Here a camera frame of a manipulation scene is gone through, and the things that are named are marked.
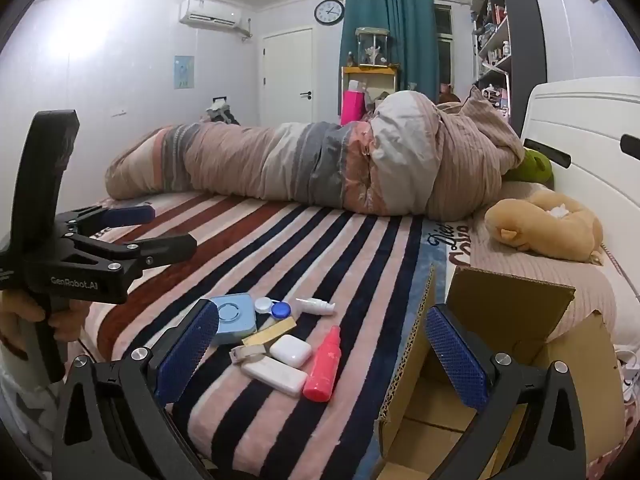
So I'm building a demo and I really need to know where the white door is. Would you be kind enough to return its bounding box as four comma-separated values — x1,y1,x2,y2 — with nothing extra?
261,29,315,126

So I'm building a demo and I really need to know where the round wall clock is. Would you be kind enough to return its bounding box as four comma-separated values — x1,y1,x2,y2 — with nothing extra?
314,0,346,26

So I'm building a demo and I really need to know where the white air conditioner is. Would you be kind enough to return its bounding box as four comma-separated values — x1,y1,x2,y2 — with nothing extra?
179,0,251,32

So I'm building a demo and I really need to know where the white bed headboard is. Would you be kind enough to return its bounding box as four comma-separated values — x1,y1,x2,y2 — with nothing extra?
520,82,640,306

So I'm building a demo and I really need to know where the person's left hand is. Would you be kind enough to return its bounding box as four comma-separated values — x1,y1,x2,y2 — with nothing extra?
0,290,92,361

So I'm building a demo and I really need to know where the dark bookshelf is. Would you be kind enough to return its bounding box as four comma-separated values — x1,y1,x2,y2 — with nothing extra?
470,0,548,131

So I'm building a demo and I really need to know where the small grey white tape roll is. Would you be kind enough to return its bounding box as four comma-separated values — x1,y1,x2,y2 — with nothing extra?
229,344,271,365

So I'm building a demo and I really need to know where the white blue contact lens case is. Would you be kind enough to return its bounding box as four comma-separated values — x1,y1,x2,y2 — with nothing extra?
254,297,293,321

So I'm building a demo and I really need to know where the small white dropper bottle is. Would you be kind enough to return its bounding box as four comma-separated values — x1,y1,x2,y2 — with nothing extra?
295,297,336,316

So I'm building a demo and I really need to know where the teal curtain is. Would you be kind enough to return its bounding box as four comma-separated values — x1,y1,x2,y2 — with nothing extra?
339,0,441,100

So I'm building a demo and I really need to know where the white cable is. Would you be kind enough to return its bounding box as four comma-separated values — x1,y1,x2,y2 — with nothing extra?
614,344,640,403

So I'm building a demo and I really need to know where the tan strip packet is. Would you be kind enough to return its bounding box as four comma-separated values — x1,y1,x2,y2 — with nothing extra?
241,317,297,348

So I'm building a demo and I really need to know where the yellow stand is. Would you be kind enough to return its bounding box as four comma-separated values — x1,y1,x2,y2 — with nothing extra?
341,65,401,97

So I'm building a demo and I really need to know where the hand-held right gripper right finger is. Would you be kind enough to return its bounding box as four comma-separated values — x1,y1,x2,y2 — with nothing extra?
425,304,589,480

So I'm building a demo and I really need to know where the window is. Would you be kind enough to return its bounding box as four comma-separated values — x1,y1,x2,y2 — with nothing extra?
434,4,454,86

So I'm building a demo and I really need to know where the green plush toy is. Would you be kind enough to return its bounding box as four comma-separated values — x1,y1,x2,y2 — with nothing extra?
502,149,555,184

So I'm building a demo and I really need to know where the white rectangular box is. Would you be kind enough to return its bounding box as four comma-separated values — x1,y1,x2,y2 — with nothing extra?
241,355,309,399

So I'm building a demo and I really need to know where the pink bag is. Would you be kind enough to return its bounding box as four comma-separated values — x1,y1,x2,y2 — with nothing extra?
341,90,368,126

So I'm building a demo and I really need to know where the small wall poster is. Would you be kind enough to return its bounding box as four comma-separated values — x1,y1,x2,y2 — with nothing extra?
174,55,195,90

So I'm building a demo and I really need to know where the striped pink navy blanket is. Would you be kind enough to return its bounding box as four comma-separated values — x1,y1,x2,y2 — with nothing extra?
82,192,473,480

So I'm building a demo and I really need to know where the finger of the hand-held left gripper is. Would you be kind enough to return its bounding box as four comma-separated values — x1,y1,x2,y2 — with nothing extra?
62,232,199,273
56,204,156,235

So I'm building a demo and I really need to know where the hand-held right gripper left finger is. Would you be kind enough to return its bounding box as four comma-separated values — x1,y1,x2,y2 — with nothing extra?
50,299,221,480

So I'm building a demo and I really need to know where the white earbud case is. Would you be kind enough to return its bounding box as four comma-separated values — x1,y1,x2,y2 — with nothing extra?
269,334,314,368

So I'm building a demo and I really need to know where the rolled pink grey quilt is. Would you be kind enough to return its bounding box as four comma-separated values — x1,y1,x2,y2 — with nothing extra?
105,85,526,222

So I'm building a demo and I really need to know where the glass tank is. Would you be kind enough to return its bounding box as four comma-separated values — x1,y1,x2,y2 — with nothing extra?
355,27,390,67

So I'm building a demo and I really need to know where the light blue square case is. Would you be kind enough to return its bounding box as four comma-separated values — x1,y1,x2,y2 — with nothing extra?
209,292,258,346

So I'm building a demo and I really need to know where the brown cardboard box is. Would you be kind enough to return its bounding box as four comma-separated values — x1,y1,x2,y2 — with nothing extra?
370,262,626,480

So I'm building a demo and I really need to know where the tan plush toy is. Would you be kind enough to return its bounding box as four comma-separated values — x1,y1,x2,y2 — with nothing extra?
484,190,606,264

